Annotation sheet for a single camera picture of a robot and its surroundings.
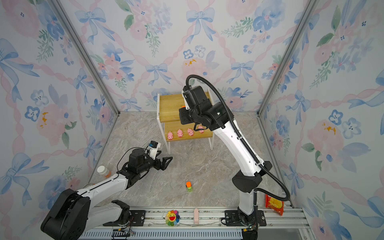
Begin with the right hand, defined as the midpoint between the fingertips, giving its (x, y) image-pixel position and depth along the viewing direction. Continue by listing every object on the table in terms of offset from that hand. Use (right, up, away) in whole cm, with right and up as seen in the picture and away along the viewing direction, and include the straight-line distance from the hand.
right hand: (183, 112), depth 67 cm
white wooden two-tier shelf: (-8, 0, +7) cm, 11 cm away
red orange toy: (+48, -47, +9) cm, 67 cm away
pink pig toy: (-9, -11, +17) cm, 22 cm away
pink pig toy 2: (-3, -10, +18) cm, 21 cm away
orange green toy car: (+2, -39, +15) cm, 42 cm away
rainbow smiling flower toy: (-6, -51, +6) cm, 52 cm away
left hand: (-11, -22, +17) cm, 30 cm away
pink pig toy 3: (+3, -9, +18) cm, 21 cm away
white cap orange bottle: (-45, -31, +15) cm, 56 cm away
